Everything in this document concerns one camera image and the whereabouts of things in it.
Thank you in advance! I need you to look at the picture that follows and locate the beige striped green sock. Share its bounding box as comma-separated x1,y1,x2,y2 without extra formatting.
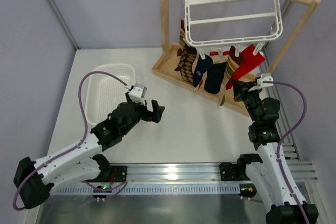
219,46,244,106

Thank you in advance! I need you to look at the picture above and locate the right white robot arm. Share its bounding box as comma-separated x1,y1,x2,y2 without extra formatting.
233,78,319,223

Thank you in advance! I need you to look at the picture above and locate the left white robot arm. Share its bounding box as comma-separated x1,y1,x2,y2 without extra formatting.
13,99,165,211

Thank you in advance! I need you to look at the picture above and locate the white plastic clip hanger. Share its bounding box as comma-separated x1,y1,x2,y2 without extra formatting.
183,0,283,51

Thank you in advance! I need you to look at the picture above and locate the navy blue sock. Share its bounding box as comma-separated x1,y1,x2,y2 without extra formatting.
204,51,229,94

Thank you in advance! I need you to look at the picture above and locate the white perforated plastic basket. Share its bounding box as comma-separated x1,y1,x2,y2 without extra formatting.
85,63,136,125

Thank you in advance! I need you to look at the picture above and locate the navy sock beige red toe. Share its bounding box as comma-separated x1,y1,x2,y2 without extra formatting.
193,55,213,88

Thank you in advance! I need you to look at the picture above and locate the brown argyle sock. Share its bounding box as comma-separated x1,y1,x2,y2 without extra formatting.
174,20,198,84

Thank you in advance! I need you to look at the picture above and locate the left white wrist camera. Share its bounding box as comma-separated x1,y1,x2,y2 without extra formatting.
125,83,147,106

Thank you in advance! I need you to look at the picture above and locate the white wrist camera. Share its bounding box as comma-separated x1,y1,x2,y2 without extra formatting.
125,83,147,106
249,73,274,92

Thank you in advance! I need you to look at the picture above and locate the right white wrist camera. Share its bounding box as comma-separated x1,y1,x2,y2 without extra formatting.
249,73,274,92

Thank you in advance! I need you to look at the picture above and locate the aluminium mounting rail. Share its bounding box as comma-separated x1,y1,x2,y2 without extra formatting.
34,161,318,183

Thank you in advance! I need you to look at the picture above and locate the slotted grey cable duct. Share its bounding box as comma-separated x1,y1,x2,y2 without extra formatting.
52,183,240,196

